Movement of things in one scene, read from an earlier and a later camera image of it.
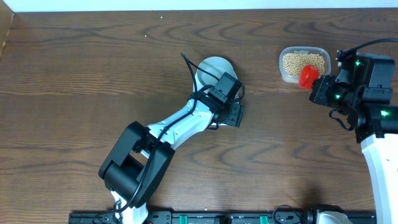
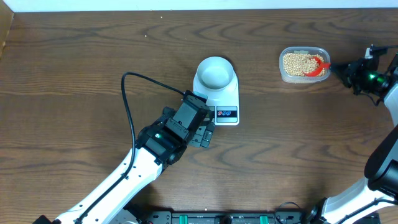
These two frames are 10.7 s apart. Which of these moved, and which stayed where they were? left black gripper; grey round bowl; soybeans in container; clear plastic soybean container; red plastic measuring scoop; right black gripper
Moved: right black gripper; left black gripper; red plastic measuring scoop
Stayed: soybeans in container; grey round bowl; clear plastic soybean container
